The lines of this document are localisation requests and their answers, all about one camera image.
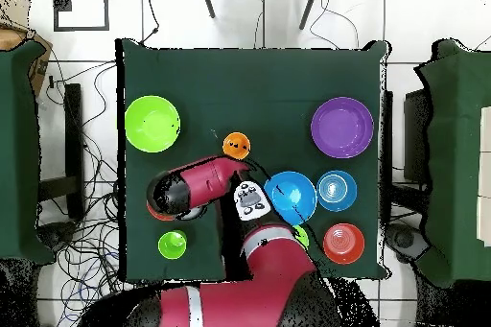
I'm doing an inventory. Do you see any orange-yellow stepped cup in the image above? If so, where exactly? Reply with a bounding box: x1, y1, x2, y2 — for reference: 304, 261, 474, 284
222, 131, 252, 161

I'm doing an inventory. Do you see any grey stand base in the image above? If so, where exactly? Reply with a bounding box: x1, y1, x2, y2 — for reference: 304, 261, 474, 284
35, 221, 78, 252
385, 222, 431, 264

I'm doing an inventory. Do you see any brown cardboard box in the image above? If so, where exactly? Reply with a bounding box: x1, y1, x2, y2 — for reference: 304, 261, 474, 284
0, 26, 54, 95

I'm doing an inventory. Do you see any small light green bowl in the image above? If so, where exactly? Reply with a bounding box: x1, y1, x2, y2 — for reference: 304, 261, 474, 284
292, 224, 311, 249

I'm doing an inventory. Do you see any dark green tablecloth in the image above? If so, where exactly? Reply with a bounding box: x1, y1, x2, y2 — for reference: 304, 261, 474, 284
115, 37, 389, 282

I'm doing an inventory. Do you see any large blue bowl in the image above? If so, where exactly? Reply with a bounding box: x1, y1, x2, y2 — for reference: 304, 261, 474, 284
263, 170, 318, 227

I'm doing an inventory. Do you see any black box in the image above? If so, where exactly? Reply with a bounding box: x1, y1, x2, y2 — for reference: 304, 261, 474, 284
402, 88, 433, 184

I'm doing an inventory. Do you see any large green bowl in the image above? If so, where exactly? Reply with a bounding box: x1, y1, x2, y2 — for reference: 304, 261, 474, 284
124, 95, 181, 154

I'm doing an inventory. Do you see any black tripod leg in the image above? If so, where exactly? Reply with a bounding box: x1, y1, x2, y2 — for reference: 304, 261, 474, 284
199, 0, 217, 20
298, 0, 323, 32

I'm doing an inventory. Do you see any black floor stand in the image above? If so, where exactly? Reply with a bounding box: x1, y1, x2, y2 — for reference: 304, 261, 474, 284
37, 82, 86, 221

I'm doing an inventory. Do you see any green cloth side table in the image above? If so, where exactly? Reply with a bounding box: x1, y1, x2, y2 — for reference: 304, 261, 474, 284
0, 40, 56, 266
413, 38, 491, 290

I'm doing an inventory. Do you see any purple bowl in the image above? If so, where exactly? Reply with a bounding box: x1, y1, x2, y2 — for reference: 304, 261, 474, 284
310, 96, 375, 160

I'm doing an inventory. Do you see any orange bowl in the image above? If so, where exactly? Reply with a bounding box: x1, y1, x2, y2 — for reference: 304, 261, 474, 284
322, 222, 366, 266
146, 201, 177, 222

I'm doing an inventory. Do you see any small blue bowl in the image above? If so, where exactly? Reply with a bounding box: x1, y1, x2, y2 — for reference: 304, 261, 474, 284
316, 170, 359, 213

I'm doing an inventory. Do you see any green stepped cup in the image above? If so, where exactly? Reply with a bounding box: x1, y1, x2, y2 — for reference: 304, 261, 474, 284
157, 229, 188, 261

